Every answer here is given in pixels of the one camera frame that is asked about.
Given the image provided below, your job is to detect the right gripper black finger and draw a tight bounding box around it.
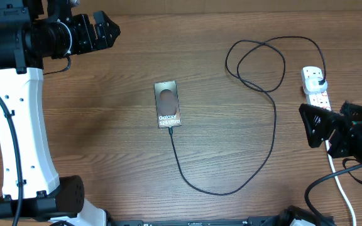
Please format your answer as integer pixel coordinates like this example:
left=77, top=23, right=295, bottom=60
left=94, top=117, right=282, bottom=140
left=299, top=104, right=346, bottom=148
left=340, top=101, right=362, bottom=121

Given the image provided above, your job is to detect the black USB charging cable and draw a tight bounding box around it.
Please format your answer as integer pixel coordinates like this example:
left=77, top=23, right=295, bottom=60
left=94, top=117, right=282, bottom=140
left=167, top=36, right=327, bottom=196

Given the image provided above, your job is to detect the Galaxy smartphone with bronze screen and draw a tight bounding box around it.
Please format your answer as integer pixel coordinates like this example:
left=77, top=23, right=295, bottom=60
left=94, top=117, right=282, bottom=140
left=154, top=80, right=182, bottom=129

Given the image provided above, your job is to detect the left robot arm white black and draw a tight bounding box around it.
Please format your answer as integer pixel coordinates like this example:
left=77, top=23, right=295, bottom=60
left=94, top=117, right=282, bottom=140
left=0, top=0, right=120, bottom=225

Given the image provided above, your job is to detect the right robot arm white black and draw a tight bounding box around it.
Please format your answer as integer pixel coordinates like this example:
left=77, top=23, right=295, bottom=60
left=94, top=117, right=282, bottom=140
left=274, top=102, right=362, bottom=225

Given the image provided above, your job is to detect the white charger plug adapter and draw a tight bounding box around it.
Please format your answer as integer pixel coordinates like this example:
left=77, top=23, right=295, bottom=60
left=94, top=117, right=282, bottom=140
left=303, top=77, right=327, bottom=95

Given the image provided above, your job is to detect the white power strip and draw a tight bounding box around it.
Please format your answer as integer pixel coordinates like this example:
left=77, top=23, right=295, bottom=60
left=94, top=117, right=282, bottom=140
left=300, top=66, right=331, bottom=110

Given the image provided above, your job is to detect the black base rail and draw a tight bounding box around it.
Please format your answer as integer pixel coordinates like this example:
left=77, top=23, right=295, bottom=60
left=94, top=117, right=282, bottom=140
left=108, top=216, right=278, bottom=226

